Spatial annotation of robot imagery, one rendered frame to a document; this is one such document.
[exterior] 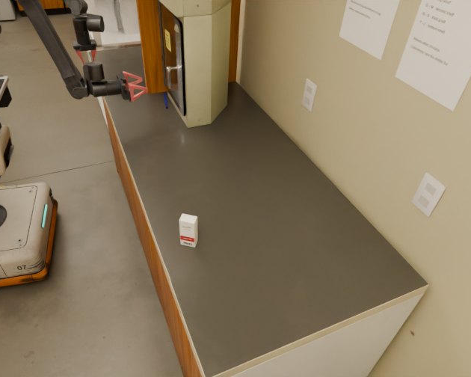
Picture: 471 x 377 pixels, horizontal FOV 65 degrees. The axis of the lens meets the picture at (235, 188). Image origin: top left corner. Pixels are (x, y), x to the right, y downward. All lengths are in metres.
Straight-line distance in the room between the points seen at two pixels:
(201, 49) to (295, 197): 0.68
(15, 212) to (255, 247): 1.63
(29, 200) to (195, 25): 1.50
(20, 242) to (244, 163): 1.32
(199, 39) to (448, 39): 0.87
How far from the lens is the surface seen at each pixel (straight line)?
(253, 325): 1.03
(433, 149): 1.15
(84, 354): 2.12
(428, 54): 1.13
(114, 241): 2.50
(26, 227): 2.34
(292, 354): 1.09
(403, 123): 1.20
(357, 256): 1.23
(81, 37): 1.91
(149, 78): 1.95
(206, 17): 1.52
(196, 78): 1.59
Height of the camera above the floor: 1.84
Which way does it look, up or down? 41 degrees down
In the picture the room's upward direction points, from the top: 4 degrees clockwise
